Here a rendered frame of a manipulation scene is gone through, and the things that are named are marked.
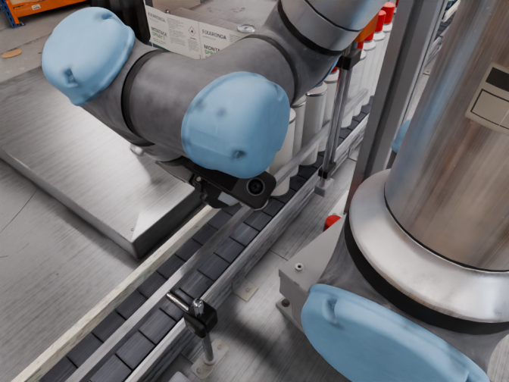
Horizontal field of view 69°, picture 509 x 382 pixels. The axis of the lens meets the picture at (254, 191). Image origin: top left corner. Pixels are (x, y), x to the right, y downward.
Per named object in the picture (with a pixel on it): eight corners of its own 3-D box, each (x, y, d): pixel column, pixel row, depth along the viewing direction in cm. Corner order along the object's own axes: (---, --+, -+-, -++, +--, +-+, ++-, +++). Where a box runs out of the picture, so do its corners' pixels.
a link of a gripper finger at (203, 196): (230, 183, 56) (207, 161, 48) (239, 189, 55) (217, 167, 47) (214, 210, 55) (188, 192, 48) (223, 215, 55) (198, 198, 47)
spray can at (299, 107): (273, 160, 73) (278, 61, 58) (299, 163, 72) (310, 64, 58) (269, 177, 69) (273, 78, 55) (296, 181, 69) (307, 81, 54)
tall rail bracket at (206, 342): (187, 327, 54) (168, 264, 43) (225, 356, 51) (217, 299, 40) (171, 344, 53) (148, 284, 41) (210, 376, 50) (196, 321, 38)
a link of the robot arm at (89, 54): (84, 98, 25) (13, 70, 29) (166, 161, 35) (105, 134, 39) (142, 7, 26) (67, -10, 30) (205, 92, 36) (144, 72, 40)
